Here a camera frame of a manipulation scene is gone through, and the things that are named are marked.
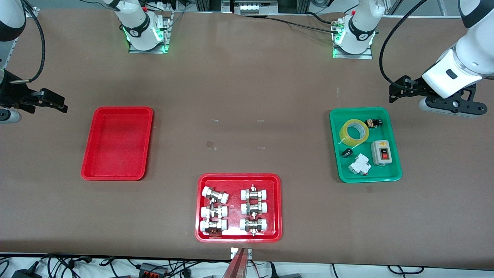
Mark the red metal clamp bar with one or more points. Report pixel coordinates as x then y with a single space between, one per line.
236 266

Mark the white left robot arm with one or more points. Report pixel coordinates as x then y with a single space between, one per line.
472 54

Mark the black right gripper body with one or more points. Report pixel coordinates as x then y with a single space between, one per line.
11 94

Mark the red tray with fittings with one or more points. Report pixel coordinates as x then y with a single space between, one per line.
235 231

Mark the aluminium frame post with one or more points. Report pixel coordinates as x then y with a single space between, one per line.
31 12

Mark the black power adapter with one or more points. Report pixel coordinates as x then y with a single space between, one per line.
27 273

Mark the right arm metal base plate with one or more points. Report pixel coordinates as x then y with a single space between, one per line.
154 51

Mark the white circuit breaker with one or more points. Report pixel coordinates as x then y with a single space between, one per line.
359 165

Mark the grey push-button switch box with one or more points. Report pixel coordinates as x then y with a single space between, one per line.
382 153

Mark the brown tape patch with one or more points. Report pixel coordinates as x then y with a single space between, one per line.
211 145

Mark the white bracket plate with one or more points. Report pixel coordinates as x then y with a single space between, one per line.
249 253

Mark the green plastic tray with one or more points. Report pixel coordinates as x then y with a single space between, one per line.
359 177

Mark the empty red plastic tray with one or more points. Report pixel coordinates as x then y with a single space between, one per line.
115 146

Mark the small black push-button component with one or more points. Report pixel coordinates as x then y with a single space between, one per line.
373 123

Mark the black orange connector box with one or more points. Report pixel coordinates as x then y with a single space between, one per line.
153 270

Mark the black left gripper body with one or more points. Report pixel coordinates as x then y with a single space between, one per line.
415 88

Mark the white power strip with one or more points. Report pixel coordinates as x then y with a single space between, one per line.
250 8

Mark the yellow clear tape roll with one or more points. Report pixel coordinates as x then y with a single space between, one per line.
345 137

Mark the black cylindrical capacitor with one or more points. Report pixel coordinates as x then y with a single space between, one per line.
347 153

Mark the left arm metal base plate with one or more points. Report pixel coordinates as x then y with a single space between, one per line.
364 56

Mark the white metal pipe fitting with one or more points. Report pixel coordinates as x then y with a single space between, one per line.
214 211
254 208
213 226
216 195
253 224
254 194

